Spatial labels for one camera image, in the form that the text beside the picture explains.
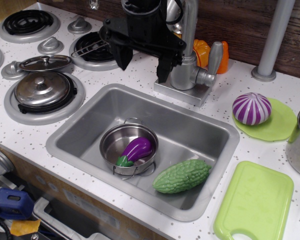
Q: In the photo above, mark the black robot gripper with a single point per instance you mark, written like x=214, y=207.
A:
x=144, y=28

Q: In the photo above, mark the silver toy faucet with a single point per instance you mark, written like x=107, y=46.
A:
x=188, y=82

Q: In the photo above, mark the orange toy bell pepper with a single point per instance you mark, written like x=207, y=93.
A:
x=202, y=50

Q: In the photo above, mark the back right stove burner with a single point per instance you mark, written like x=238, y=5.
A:
x=93, y=66

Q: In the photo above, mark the stove burner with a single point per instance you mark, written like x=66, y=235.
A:
x=29, y=26
x=93, y=66

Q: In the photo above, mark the silver stove knob rear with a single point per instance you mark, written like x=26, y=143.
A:
x=79, y=26

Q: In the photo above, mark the silver stove knob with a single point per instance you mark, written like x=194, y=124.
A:
x=79, y=26
x=50, y=46
x=13, y=72

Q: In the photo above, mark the grey metal sink basin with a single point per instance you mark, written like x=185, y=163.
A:
x=182, y=135

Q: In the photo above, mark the purple toy eggplant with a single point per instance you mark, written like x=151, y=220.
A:
x=135, y=150

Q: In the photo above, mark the silver stove knob middle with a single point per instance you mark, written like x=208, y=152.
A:
x=50, y=46

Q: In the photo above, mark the steel lid on counter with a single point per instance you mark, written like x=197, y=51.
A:
x=45, y=63

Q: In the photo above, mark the steel pot lid on burner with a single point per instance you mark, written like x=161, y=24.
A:
x=43, y=89

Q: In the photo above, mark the purple striped toy onion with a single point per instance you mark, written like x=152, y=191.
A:
x=251, y=109

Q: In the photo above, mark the green toy bitter melon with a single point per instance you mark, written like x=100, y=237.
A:
x=182, y=176

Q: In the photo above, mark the back left stove burner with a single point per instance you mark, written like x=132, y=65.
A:
x=29, y=26

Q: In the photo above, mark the silver stove knob front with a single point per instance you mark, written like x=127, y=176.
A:
x=13, y=72

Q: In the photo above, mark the grey vertical pole with base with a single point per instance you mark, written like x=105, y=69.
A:
x=265, y=72

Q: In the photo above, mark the light green round plate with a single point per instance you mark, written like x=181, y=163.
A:
x=278, y=127

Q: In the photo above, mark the light green cutting board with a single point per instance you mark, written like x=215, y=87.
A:
x=256, y=204

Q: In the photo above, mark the blue clamp tool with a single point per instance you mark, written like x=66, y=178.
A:
x=15, y=204

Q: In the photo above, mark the yellow tape piece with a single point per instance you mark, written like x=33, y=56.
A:
x=23, y=227

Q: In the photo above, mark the steel saucepan with wire handle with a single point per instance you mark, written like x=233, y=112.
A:
x=92, y=48

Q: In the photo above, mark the small steel pot with handles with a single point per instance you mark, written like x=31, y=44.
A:
x=115, y=140

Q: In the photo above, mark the silver oven door handle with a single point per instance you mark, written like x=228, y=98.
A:
x=60, y=228

